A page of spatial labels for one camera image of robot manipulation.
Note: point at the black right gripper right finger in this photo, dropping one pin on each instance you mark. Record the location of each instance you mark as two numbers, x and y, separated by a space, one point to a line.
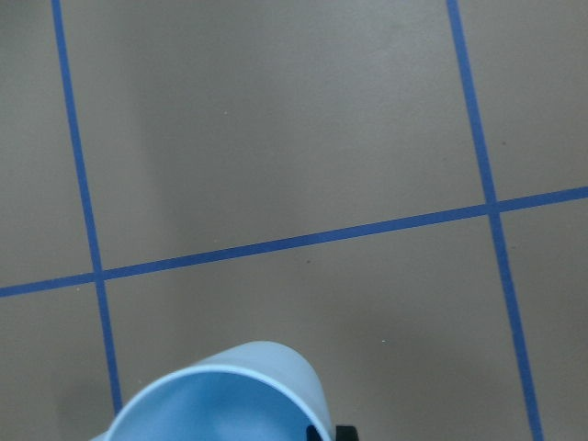
345 433

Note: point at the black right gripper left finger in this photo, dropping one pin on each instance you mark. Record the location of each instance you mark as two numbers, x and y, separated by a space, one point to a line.
312 434

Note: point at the light blue cup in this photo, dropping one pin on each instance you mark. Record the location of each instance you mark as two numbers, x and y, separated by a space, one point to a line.
256 391

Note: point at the brown paper table mat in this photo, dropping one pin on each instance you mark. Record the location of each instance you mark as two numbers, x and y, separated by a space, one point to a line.
395 189

